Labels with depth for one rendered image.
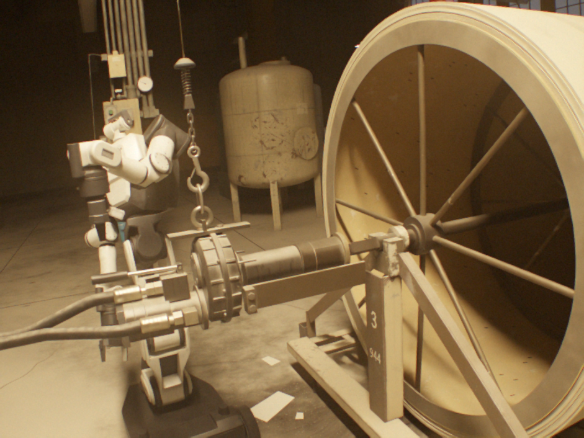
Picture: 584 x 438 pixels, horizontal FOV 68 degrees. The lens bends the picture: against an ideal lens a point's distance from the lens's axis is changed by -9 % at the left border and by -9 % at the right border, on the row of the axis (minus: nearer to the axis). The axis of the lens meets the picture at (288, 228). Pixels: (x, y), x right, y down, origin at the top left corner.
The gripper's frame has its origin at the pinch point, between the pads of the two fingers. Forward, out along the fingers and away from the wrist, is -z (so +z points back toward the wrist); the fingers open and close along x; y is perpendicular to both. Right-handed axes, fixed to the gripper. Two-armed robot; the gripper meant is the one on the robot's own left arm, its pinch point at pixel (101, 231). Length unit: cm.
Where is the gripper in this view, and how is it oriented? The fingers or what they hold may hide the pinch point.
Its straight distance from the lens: 146.4
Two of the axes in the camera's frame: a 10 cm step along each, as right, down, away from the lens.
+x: 3.7, 1.7, -9.1
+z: -0.9, -9.7, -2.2
